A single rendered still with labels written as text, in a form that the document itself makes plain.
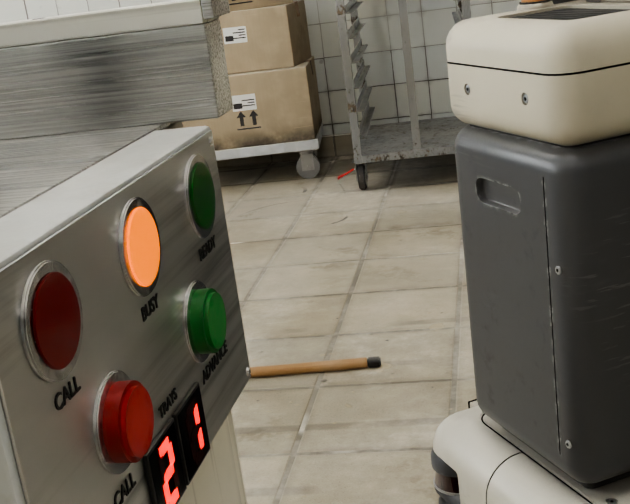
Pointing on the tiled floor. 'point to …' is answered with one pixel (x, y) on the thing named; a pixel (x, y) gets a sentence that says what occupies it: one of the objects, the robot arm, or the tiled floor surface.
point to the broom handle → (315, 366)
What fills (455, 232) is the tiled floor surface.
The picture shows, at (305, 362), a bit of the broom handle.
